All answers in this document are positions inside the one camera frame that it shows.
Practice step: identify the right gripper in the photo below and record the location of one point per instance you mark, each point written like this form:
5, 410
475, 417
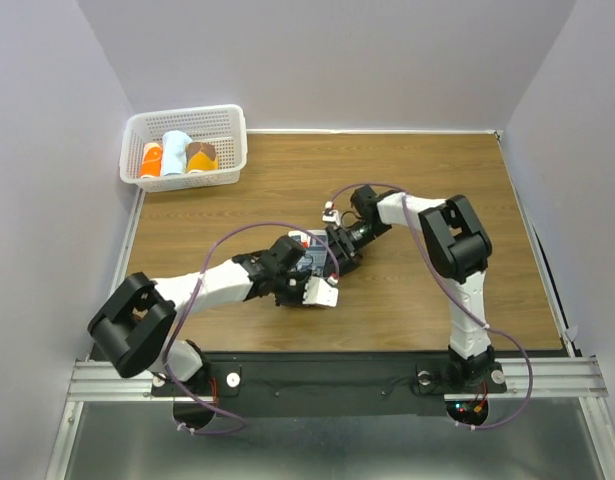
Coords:
345, 252

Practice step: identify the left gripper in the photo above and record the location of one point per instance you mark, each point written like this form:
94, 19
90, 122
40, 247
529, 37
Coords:
297, 300

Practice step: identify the blue white patterned towel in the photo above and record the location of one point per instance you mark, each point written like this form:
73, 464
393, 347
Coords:
315, 256

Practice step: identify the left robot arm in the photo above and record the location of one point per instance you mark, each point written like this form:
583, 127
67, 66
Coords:
133, 327

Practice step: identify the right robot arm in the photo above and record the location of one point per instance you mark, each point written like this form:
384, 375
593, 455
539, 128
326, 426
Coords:
455, 247

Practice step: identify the yellow brown rolled towel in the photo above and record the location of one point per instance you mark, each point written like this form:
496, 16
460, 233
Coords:
201, 157

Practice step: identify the white plastic basket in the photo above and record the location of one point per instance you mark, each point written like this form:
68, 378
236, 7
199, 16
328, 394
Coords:
221, 126

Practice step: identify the light blue rolled towel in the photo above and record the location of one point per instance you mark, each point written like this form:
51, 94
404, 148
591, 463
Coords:
174, 157

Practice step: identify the orange rolled towel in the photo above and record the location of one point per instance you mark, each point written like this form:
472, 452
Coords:
151, 160

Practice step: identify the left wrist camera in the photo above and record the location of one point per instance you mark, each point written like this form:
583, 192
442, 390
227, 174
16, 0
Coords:
318, 292

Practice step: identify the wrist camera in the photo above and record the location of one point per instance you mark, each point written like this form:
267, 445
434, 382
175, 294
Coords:
331, 215
318, 292

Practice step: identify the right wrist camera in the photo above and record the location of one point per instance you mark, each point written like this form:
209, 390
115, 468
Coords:
331, 215

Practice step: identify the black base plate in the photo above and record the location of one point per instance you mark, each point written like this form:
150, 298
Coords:
320, 384

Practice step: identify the aluminium frame rail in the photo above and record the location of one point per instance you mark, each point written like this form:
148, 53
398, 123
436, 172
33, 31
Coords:
552, 422

